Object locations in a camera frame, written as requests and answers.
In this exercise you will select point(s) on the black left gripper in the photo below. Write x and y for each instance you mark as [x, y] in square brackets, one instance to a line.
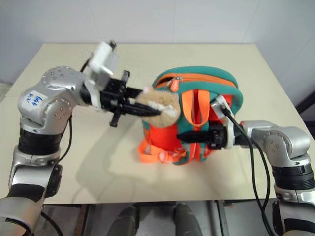
[113, 96]

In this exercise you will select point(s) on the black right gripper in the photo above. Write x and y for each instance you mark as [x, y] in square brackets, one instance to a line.
[219, 137]

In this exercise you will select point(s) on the beige plush toy pendant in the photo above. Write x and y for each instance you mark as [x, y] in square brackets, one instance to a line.
[160, 97]

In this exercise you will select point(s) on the orange and green backpack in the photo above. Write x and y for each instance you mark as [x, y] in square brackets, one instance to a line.
[162, 137]

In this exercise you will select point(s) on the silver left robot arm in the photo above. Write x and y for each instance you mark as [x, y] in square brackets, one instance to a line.
[56, 83]

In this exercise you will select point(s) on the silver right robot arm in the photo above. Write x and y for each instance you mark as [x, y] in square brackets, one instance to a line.
[283, 137]

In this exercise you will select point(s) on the dark rounded shape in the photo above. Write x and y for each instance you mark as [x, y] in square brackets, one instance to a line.
[187, 220]
[126, 221]

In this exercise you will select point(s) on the dark furniture piece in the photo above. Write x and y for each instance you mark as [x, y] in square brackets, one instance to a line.
[308, 105]

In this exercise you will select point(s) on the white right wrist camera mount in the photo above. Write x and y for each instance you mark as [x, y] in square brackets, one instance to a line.
[219, 102]

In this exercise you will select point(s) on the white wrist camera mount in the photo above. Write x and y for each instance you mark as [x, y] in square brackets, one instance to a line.
[103, 56]
[219, 102]

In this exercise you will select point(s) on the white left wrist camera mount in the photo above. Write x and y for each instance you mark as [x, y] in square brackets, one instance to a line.
[103, 56]

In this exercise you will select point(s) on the grey metal table frame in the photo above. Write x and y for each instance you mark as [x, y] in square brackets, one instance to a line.
[211, 218]

